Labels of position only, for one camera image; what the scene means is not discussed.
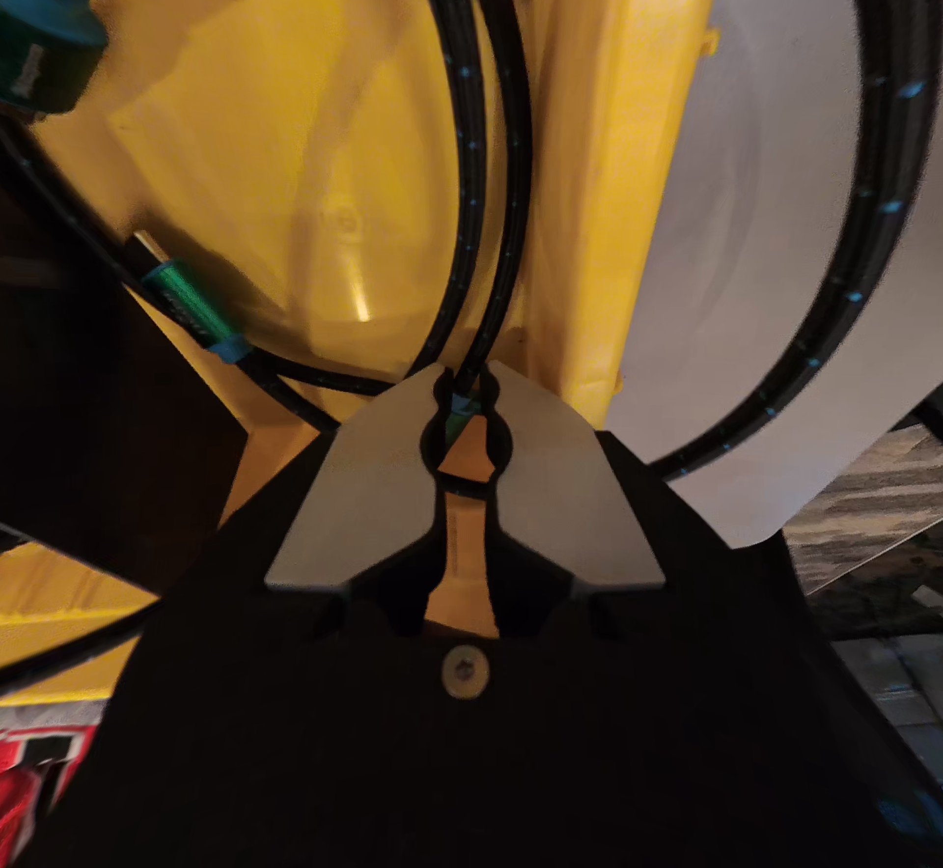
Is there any black bin divider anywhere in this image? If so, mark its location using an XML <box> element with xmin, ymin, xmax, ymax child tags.
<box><xmin>0</xmin><ymin>183</ymin><xmax>250</xmax><ymax>598</ymax></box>

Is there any yellow plastic bin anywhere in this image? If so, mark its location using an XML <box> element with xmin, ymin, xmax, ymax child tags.
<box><xmin>0</xmin><ymin>0</ymin><xmax>726</xmax><ymax>708</ymax></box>

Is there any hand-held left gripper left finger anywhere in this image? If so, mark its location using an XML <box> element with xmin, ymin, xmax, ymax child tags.
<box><xmin>262</xmin><ymin>362</ymin><xmax>453</xmax><ymax>635</ymax></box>

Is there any red printed cloth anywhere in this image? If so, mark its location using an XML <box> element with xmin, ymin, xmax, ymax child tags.
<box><xmin>0</xmin><ymin>723</ymin><xmax>102</xmax><ymax>850</ymax></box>

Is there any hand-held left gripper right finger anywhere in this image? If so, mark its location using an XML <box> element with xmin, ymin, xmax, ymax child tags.
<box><xmin>481</xmin><ymin>358</ymin><xmax>667</xmax><ymax>638</ymax></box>

